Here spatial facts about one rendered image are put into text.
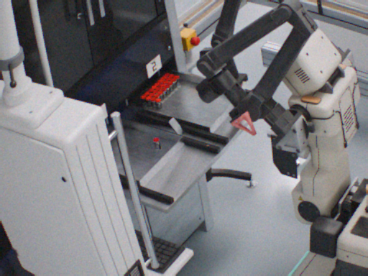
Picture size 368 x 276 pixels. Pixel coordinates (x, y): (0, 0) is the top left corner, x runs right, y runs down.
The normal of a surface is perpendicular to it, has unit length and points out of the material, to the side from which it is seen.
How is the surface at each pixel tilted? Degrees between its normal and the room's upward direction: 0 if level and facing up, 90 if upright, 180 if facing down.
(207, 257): 0
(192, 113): 0
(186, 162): 0
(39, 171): 90
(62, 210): 90
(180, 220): 90
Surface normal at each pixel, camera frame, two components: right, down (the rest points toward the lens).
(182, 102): -0.15, -0.78
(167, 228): 0.82, 0.25
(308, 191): -0.57, 0.57
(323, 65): 0.50, -0.33
